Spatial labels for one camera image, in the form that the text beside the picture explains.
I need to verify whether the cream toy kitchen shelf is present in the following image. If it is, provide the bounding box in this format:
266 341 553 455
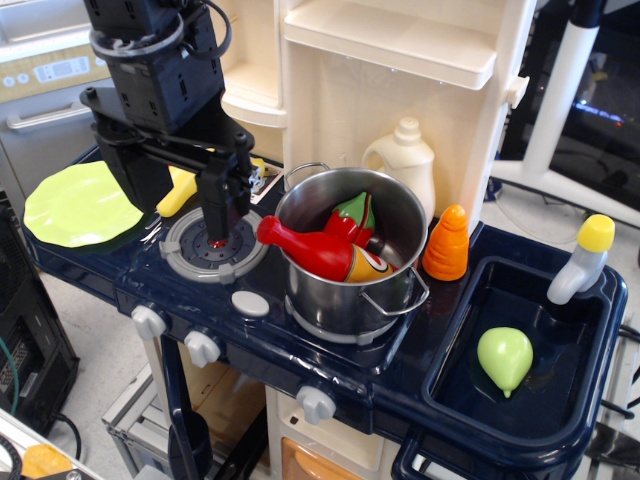
213 1 535 225

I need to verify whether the grey stove knob right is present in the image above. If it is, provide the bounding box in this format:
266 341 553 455
296 386 336 425

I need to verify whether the green pear toy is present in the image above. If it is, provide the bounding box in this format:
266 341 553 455
477 327 534 399

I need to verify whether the cream detergent bottle toy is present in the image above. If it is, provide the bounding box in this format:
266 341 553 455
361 117 436 224

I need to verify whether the stainless steel pot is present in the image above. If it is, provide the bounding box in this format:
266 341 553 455
258 168 429 343

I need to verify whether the grey metal cabinet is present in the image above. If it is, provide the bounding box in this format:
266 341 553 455
1 1 110 204

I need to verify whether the black computer case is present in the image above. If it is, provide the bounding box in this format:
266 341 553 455
1 206 79 436

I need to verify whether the yellow banana toy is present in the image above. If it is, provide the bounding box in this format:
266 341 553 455
156 166 197 218

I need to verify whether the grey stove knob middle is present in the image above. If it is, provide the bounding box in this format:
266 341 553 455
184 331 222 368

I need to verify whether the white pipe stand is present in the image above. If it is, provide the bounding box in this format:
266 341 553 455
492 1 639 211

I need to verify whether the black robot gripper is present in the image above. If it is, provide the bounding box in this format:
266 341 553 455
80 48 254 245

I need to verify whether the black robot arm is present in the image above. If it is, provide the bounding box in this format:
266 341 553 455
81 1 257 246

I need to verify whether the red ketchup bottle toy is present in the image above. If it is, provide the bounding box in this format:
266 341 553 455
256 216 396 283

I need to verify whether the grey stove burner left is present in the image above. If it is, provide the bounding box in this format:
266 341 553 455
159 208 268 285

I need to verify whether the grey stove knob left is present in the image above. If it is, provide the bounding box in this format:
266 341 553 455
131 305 167 341

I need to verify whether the light green plate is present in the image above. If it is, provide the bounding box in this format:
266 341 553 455
23 161 143 248

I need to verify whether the navy toy kitchen counter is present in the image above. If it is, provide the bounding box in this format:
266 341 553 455
24 209 627 479

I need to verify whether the grey yellow toy faucet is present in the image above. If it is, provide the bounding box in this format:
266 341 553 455
547 214 616 305

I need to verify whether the grey round button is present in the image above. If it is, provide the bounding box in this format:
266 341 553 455
231 291 270 318

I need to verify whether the grey stove knob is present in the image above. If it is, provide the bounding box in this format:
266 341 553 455
131 305 167 341
184 331 222 368
296 386 336 425

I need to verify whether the orange carrot toy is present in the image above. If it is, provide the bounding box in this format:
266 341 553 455
422 204 469 281

